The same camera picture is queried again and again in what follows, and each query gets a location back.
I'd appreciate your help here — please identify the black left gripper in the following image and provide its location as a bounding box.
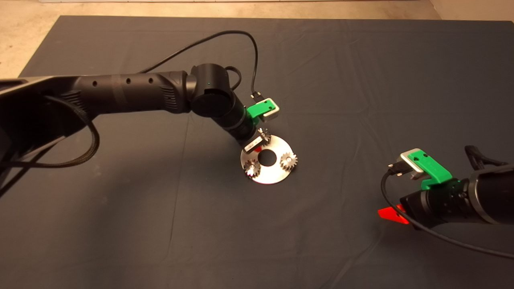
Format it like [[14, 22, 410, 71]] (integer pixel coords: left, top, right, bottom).
[[223, 108, 263, 155]]

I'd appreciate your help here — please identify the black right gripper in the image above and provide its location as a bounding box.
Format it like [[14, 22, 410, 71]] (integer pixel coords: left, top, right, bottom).
[[377, 179, 475, 232]]

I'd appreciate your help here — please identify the round metal carrier plate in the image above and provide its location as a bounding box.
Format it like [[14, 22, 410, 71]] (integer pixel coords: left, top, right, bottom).
[[240, 134, 298, 185]]

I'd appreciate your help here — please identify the dark grey table cloth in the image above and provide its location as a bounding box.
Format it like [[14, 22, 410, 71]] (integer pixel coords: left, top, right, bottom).
[[0, 15, 514, 289]]

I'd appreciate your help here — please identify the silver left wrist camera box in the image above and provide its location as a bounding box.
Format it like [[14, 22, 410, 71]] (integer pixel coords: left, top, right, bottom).
[[263, 100, 281, 122]]

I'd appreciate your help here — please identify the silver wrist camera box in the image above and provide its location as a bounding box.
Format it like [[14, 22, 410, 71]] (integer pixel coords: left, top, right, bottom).
[[263, 100, 281, 122], [399, 149, 426, 179]]

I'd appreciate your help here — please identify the green left camera mount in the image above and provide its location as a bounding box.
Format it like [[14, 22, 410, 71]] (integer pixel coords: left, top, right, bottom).
[[246, 98, 280, 125]]

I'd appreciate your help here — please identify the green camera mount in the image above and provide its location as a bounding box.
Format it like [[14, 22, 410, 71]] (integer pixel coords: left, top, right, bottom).
[[246, 98, 280, 125], [407, 148, 454, 191]]

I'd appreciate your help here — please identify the black right camera cable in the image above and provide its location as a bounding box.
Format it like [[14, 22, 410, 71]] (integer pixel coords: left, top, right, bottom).
[[380, 162, 514, 260]]

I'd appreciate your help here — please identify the black camera cable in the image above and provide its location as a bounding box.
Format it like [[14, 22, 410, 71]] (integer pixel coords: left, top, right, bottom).
[[380, 162, 514, 260], [139, 30, 266, 103]]

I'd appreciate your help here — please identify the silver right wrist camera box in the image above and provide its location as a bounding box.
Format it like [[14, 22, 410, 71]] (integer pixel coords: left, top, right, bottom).
[[399, 149, 426, 179]]

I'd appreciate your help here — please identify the black left camera cable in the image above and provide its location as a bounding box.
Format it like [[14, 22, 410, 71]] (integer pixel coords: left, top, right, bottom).
[[139, 30, 266, 103]]

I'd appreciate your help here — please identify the green right camera mount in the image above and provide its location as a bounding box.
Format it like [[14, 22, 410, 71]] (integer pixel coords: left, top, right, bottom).
[[407, 148, 454, 191]]

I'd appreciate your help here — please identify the braided black right arm cable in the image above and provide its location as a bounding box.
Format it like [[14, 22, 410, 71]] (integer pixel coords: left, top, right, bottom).
[[464, 145, 509, 169]]

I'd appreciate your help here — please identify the braided black arm cable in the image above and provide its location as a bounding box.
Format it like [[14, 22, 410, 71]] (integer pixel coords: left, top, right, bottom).
[[464, 145, 509, 169], [0, 94, 100, 169]]

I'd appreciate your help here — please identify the braided black left arm cable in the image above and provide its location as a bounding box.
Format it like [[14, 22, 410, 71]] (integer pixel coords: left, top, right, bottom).
[[0, 94, 100, 169]]

